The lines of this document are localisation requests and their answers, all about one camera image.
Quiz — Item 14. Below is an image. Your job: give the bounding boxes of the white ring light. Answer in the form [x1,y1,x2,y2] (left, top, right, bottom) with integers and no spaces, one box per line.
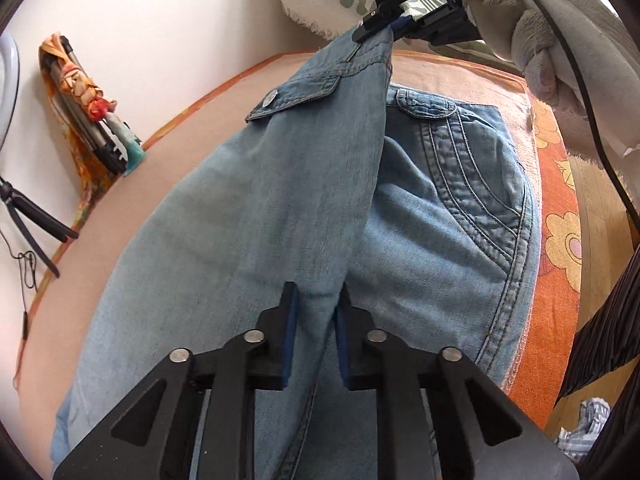
[0,30,22,161]

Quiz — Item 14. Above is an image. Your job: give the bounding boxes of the dark pleated skirt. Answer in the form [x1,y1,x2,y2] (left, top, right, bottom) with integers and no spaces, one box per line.
[555,245,640,480]

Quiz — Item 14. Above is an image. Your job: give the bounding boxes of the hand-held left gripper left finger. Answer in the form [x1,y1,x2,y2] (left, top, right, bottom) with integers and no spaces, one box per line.
[52,281,301,480]

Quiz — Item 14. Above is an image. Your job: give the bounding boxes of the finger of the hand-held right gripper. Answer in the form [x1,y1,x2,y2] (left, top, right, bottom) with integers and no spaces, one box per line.
[352,0,461,44]
[400,4,481,47]

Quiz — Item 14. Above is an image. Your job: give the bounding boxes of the grey checked cloth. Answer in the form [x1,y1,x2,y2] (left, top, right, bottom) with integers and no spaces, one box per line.
[556,396,615,457]

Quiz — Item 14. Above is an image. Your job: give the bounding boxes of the person's right hand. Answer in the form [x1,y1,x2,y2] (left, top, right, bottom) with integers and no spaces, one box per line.
[462,0,590,109]

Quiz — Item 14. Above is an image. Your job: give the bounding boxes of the silver folded tripod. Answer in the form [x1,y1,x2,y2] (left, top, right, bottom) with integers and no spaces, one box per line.
[42,35,132,175]

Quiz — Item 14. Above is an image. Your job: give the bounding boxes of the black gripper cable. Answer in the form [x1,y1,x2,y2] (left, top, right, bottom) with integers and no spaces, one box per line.
[500,0,640,233]

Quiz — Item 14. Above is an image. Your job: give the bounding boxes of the small black tripod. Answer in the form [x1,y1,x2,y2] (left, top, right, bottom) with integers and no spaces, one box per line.
[0,175,81,279]

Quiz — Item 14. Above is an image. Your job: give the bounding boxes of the thin black ring light cable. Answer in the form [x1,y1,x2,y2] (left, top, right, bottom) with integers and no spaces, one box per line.
[0,230,38,343]

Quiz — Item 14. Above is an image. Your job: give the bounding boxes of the beige blanket with floral border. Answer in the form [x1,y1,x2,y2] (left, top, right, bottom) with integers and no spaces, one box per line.
[12,50,581,480]

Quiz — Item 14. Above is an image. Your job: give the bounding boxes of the light blue denim pants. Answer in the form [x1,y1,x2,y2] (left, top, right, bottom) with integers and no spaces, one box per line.
[50,22,543,480]

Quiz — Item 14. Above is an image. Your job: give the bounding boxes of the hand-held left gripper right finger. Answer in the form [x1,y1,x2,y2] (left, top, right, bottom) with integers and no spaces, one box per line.
[334,282,581,480]

